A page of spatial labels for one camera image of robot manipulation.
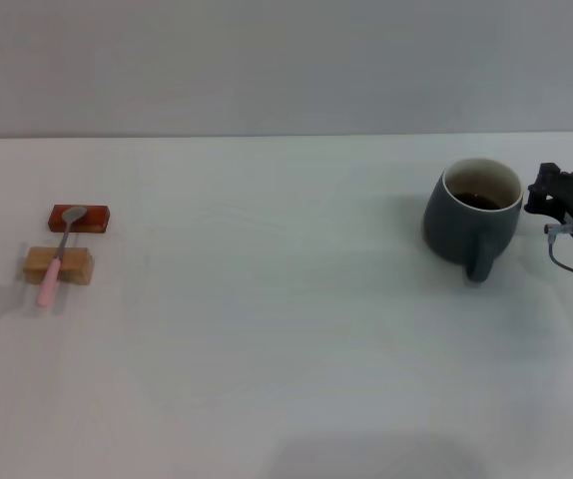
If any grey ceramic cup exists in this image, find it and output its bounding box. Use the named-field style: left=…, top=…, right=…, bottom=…
left=421, top=158, right=525, bottom=283

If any pink handled metal spoon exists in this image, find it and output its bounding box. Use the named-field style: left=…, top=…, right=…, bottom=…
left=35, top=206, right=88, bottom=308

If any dark coffee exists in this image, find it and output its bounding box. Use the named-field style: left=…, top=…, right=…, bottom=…
left=451, top=191, right=505, bottom=212

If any light wooden block rest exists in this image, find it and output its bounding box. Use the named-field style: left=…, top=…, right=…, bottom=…
left=22, top=245, right=95, bottom=287

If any red-brown wooden block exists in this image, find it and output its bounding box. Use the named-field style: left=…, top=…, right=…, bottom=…
left=48, top=204, right=114, bottom=235

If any grey right wrist cable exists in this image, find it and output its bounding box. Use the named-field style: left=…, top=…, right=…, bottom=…
left=543, top=223, right=573, bottom=276

